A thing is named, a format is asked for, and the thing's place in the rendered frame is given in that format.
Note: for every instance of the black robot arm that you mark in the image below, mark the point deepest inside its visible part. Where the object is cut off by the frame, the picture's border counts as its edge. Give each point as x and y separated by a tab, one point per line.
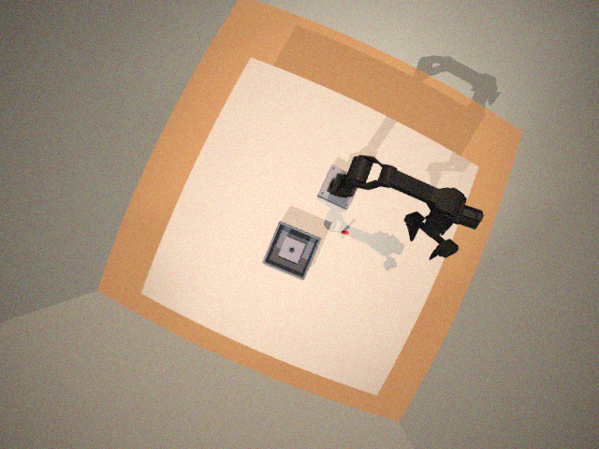
446	204

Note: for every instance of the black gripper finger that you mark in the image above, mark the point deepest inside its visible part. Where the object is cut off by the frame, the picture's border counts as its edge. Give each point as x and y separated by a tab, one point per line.
412	231
434	254

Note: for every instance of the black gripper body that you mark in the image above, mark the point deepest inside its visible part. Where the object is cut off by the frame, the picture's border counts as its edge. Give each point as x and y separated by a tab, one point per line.
433	228

